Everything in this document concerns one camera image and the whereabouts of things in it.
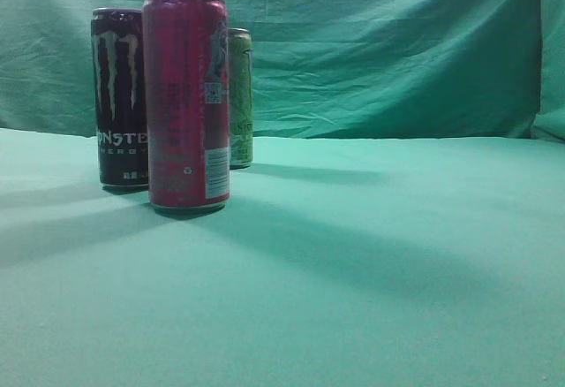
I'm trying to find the black Monster energy can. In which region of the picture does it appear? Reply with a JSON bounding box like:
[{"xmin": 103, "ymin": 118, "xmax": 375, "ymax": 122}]
[{"xmin": 91, "ymin": 8, "xmax": 148, "ymax": 191}]

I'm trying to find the pink energy drink can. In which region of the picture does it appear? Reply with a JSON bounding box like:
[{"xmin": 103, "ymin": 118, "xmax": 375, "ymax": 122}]
[{"xmin": 142, "ymin": 0, "xmax": 230, "ymax": 212}]

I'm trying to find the green table cloth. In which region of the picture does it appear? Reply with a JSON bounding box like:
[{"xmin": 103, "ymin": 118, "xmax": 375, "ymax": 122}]
[{"xmin": 1, "ymin": 130, "xmax": 564, "ymax": 386}]

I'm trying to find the green backdrop cloth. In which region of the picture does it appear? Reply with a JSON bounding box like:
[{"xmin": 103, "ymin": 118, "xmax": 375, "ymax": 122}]
[{"xmin": 1, "ymin": 0, "xmax": 564, "ymax": 141}]

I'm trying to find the green Monster energy can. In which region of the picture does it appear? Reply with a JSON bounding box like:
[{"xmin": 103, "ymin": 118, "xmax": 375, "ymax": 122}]
[{"xmin": 228, "ymin": 28, "xmax": 253, "ymax": 169}]

